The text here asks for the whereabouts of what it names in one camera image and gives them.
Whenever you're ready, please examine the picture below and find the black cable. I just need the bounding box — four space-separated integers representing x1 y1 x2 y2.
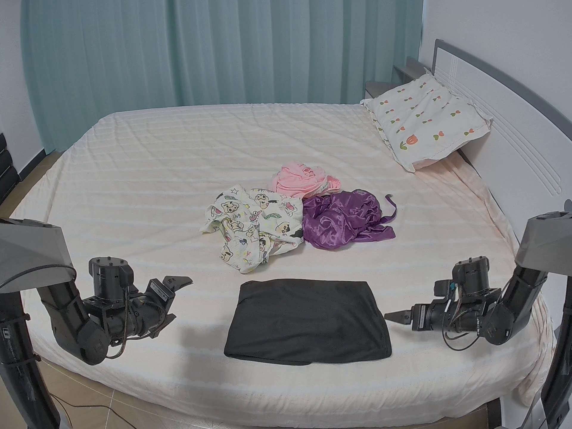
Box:
0 264 77 291
45 394 135 429

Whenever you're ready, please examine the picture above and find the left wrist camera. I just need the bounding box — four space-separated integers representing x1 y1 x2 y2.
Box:
150 312 177 336

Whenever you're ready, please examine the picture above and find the grey bedside table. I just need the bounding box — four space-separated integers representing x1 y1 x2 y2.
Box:
364 56 432 102

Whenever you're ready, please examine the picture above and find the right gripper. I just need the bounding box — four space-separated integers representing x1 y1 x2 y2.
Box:
384 301 445 332

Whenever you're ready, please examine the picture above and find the black T-shirt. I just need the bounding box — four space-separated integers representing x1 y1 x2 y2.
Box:
223 279 393 366

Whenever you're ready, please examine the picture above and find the purple garment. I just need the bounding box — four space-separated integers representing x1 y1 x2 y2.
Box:
301 189 398 251

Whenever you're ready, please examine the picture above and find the bed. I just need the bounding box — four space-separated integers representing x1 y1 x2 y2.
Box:
8 39 572 429

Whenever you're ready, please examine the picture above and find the pink garment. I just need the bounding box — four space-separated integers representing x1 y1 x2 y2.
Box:
268 160 341 200

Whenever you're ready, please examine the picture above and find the black chest of drawers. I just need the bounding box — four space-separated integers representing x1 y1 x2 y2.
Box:
0 133 19 204

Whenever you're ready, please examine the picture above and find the blue-green curtain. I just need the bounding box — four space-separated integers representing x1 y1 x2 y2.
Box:
20 0 425 153

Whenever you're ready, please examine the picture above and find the white printed pillow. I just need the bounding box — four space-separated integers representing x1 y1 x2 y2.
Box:
360 73 493 173

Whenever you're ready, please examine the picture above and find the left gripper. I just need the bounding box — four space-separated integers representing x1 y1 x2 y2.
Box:
142 276 194 318

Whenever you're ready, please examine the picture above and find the white printed pyjama top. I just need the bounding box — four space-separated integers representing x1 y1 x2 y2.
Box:
199 184 305 275

